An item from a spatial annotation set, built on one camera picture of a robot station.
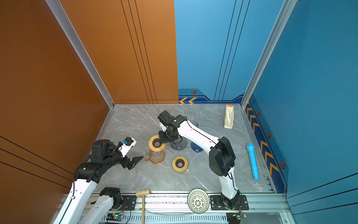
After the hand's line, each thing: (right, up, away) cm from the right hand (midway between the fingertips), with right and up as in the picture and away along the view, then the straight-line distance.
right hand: (161, 141), depth 83 cm
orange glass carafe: (-4, -12, +9) cm, 15 cm away
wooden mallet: (-9, -27, -7) cm, 29 cm away
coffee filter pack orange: (+47, +15, +20) cm, 53 cm away
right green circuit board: (+42, -35, -13) cm, 56 cm away
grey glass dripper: (+11, +1, -12) cm, 17 cm away
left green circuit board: (-22, -37, -12) cm, 44 cm away
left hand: (-12, -3, -8) cm, 15 cm away
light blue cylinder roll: (+58, -6, +8) cm, 59 cm away
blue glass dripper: (+21, -5, +5) cm, 22 cm away
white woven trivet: (+21, -30, -9) cm, 38 cm away
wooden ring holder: (+11, -15, +5) cm, 19 cm away
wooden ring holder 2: (-5, -3, -3) cm, 6 cm away
